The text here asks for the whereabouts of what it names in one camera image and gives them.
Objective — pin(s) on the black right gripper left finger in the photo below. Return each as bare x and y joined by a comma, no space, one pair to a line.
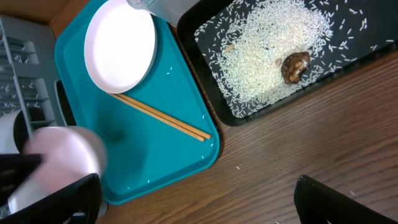
78,202

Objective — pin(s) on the white plastic cup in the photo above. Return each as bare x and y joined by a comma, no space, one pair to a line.
14,132

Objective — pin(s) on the large white round plate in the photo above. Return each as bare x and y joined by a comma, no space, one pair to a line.
120,46

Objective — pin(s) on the white shallow bowl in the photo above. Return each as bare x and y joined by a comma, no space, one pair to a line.
68,154

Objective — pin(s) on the teal serving tray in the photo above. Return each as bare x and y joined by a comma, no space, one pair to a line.
144,154

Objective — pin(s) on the white rice pile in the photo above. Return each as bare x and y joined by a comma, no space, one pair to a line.
267,56

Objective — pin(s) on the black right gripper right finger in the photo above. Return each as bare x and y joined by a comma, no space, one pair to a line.
317,203

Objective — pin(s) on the black rectangular tray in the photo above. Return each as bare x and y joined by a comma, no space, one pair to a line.
357,25

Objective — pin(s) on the brown food scrap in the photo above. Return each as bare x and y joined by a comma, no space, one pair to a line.
294,66

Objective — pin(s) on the wooden chopstick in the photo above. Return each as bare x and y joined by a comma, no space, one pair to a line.
155,116
168,116

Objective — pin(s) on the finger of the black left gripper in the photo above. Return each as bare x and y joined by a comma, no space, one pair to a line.
15,168

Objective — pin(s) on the clear plastic waste bin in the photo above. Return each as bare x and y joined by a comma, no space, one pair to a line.
168,10

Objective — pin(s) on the grey plastic dish rack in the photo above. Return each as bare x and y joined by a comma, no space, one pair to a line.
29,76

